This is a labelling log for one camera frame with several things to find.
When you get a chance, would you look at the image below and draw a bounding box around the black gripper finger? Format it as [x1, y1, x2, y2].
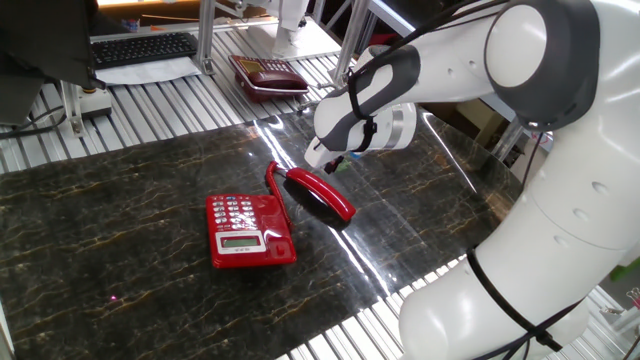
[323, 155, 346, 176]

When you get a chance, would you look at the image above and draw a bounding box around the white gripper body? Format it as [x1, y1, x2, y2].
[303, 137, 352, 170]

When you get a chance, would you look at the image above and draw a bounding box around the red telephone cord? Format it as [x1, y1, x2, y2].
[264, 160, 296, 231]

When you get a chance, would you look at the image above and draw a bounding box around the dark red telephone handset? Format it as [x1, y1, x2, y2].
[248, 69, 310, 94]

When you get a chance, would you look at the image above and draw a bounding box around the dark red telephone base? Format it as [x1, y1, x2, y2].
[228, 53, 310, 104]

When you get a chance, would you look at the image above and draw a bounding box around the white machine base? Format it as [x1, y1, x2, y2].
[269, 0, 312, 57]

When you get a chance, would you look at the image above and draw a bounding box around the brown cardboard box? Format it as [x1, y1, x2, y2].
[424, 97, 506, 151]

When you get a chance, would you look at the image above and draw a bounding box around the aluminium profile strut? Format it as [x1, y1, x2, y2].
[492, 117, 525, 162]

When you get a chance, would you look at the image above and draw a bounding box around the white paper sheet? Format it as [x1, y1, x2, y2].
[94, 55, 203, 87]

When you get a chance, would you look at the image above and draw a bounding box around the black computer keyboard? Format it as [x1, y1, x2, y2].
[90, 32, 200, 71]

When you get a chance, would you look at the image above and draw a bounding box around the dark marble pattern mat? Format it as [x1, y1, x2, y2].
[0, 92, 525, 360]

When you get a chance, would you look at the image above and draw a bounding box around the wooden desk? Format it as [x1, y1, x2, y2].
[97, 0, 281, 27]

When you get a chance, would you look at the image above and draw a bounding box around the black computer monitor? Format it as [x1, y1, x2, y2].
[0, 0, 107, 127]

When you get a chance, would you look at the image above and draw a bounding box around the green plastic item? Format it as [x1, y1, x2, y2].
[608, 255, 640, 282]

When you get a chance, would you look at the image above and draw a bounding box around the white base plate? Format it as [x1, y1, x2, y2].
[246, 18, 345, 62]

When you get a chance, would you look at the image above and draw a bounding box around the aluminium profile post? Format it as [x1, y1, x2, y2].
[331, 0, 375, 90]
[193, 0, 218, 76]

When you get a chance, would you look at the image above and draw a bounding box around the aluminium profile rail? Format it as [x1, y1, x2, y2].
[89, 17, 281, 44]

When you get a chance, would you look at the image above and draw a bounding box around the aluminium bracket leg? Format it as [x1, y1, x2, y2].
[59, 79, 85, 139]

